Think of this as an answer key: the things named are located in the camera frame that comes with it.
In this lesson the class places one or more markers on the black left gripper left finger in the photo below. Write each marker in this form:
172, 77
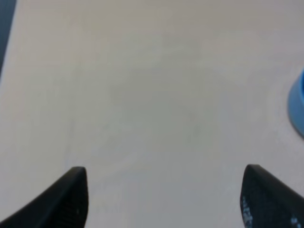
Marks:
63, 205

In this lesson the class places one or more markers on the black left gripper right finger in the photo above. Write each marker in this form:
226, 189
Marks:
266, 202

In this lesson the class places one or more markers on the blue round bowl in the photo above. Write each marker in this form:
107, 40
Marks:
295, 105

